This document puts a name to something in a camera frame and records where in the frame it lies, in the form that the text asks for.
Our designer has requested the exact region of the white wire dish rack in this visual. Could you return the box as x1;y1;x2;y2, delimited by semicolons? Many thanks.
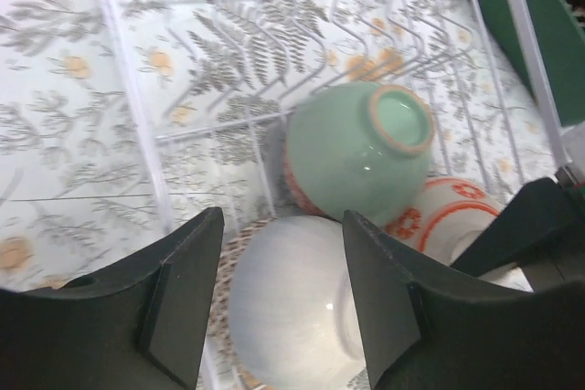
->
90;0;577;390

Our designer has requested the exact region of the floral table mat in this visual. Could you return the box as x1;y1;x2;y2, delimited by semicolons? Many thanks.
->
0;0;585;390

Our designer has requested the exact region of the celadon green bowl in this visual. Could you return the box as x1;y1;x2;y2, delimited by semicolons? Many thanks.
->
283;81;435;227

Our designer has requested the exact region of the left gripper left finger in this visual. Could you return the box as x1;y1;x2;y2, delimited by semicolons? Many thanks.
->
1;207;224;389

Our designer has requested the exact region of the green divided organizer tray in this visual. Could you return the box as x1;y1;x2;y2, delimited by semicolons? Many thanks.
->
478;0;584;127

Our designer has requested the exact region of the black white leaf bowl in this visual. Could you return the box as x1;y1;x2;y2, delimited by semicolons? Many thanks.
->
283;155;323;216

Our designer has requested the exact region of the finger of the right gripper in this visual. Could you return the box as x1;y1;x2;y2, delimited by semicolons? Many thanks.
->
450;178;584;292

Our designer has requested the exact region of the orange floral bowl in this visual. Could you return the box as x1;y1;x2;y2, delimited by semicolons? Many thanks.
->
385;176;503;266

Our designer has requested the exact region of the brown patterned small bowl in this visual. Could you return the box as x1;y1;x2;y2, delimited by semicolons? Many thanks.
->
207;218;271;354

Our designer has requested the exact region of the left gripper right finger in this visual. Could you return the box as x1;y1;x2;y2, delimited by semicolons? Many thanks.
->
343;211;584;389

